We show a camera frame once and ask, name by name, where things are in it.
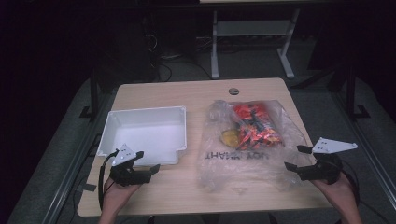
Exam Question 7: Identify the black floor cables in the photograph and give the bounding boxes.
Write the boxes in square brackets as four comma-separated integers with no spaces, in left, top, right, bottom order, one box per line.
[141,15,213,82]

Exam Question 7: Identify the red chip bag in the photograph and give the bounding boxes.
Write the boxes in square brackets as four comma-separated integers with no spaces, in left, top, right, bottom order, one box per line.
[233,103,284,151]

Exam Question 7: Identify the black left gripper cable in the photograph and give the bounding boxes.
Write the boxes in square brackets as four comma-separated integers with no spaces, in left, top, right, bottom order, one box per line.
[97,148,120,211]

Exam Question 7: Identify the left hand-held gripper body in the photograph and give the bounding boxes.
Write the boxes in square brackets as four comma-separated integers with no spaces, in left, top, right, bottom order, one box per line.
[108,143,152,188]

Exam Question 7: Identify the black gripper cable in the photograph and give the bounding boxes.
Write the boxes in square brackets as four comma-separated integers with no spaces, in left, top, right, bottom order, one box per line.
[340,161,362,207]
[97,148,120,211]

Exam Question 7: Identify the white metal table frame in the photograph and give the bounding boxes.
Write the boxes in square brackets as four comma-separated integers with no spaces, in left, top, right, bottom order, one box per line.
[210,8,302,80]

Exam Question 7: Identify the aluminium rail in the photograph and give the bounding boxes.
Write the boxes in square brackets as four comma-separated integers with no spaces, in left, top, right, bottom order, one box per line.
[331,90,396,202]
[40,92,110,224]

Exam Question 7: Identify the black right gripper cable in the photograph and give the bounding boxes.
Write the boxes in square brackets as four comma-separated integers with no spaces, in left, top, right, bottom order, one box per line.
[340,161,362,207]

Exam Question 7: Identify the person's right hand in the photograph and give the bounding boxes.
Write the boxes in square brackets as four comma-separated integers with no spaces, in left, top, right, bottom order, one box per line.
[311,172,360,217]

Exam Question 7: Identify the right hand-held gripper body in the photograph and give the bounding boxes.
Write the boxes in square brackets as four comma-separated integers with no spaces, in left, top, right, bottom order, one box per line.
[299,137,359,185]

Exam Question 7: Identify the white plastic bin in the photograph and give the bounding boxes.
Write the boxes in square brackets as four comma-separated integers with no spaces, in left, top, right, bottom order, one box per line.
[96,105,188,166]

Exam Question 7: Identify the black metal stand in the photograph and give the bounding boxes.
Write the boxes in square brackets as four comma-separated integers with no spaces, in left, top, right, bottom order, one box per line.
[344,62,372,119]
[78,69,101,120]

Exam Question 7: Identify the clear plastic bag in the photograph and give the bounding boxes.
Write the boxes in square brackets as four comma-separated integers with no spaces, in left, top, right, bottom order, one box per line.
[195,99,316,192]

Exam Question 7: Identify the person's left hand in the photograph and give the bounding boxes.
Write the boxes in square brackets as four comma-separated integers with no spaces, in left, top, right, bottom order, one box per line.
[102,176,142,217]

